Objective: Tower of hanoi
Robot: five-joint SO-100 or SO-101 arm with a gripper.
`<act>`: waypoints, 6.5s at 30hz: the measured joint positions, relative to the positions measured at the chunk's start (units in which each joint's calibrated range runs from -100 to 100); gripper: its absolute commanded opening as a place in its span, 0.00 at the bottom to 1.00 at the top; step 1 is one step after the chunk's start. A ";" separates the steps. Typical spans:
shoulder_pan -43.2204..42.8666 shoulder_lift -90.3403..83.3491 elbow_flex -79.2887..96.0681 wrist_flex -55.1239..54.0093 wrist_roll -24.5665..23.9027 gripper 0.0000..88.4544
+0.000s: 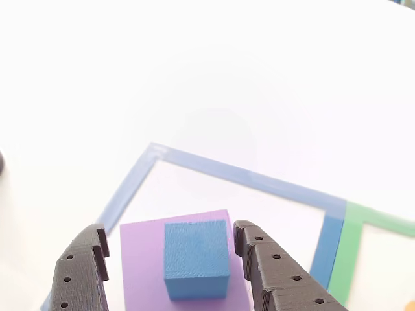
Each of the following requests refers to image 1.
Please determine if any small blue cube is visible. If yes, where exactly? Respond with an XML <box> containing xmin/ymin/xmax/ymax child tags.
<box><xmin>163</xmin><ymin>220</ymin><xmax>231</xmax><ymax>301</ymax></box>

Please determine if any blue tape square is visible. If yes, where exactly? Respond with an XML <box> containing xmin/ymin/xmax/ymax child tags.
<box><xmin>40</xmin><ymin>141</ymin><xmax>348</xmax><ymax>311</ymax></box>

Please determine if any green tape square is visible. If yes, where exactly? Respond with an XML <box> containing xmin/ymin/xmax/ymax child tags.
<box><xmin>327</xmin><ymin>200</ymin><xmax>415</xmax><ymax>307</ymax></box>

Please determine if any large purple block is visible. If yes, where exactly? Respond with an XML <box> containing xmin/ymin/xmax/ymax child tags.
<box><xmin>119</xmin><ymin>209</ymin><xmax>257</xmax><ymax>311</ymax></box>

